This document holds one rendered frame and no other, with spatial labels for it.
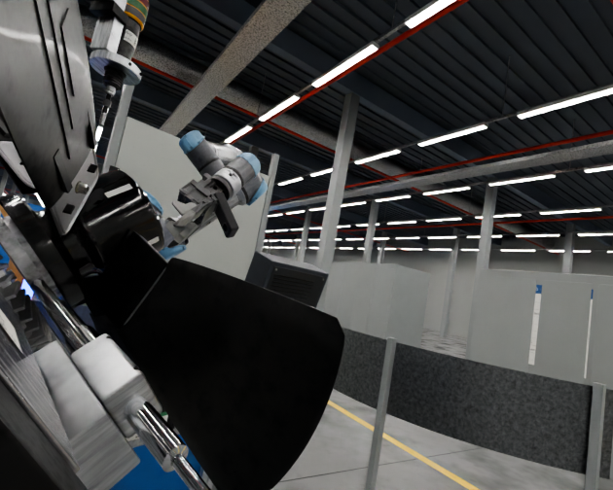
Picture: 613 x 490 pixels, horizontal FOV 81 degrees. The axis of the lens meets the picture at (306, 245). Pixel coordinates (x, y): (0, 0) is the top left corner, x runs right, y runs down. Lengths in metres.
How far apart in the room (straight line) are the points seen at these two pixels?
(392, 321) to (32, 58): 10.19
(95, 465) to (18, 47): 0.23
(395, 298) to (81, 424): 10.15
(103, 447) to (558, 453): 2.16
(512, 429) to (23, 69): 2.17
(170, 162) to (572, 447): 2.71
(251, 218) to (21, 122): 2.62
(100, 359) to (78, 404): 0.04
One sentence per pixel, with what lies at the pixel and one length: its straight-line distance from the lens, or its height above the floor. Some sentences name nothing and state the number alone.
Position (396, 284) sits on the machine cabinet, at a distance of 10.29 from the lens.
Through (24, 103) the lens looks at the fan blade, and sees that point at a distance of 0.29.
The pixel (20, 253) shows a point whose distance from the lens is 0.44.
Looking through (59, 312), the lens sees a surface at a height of 1.11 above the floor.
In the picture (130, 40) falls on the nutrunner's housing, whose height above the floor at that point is 1.48.
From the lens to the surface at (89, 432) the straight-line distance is 0.24.
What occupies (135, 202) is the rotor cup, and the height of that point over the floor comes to 1.23.
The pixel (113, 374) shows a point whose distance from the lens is 0.26.
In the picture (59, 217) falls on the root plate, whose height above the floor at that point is 1.19.
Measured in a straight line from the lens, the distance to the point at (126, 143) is 2.54.
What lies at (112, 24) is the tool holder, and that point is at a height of 1.48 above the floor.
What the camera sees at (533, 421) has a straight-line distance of 2.22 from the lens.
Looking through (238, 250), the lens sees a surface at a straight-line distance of 2.81.
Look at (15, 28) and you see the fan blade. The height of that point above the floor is 1.27.
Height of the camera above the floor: 1.16
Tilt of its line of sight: 7 degrees up
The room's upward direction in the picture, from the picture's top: 10 degrees clockwise
